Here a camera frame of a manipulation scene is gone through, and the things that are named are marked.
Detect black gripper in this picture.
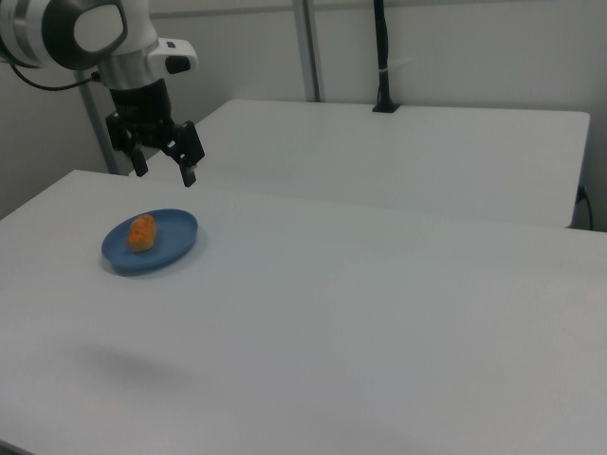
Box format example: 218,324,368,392
104,79,206,188

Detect orange bread loaf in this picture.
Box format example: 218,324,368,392
125,213,157,254

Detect blue round plate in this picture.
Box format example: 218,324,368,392
101,208,199,278

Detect white side table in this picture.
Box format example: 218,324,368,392
192,98,592,229

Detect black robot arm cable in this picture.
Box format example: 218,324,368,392
8,61,103,92

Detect grey partition post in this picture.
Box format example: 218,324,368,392
290,0,328,103

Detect black camera stand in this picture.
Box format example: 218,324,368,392
372,0,414,114

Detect black power cable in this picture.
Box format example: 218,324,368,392
576,184,597,231

